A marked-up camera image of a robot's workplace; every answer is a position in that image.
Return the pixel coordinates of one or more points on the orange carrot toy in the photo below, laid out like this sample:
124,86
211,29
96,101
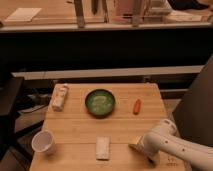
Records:
137,106

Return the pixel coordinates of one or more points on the wooden post left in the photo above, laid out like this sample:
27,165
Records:
79,13

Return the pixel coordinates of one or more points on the dark panel at right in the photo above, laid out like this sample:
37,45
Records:
194,114

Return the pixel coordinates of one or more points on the white paper sheet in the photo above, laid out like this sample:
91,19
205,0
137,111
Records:
23,15

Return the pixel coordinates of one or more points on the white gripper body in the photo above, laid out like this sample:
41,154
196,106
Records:
143,146

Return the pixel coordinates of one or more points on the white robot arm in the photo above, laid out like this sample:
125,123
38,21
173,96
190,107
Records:
161,137

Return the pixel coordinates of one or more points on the green bowl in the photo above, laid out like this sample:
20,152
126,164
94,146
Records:
100,102

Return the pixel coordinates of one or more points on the white rectangular eraser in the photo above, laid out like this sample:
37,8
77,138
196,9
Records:
103,148

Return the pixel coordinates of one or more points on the white small bottle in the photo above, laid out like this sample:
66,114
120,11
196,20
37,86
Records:
59,100

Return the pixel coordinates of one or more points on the black furniture at left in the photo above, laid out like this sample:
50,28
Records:
10,93

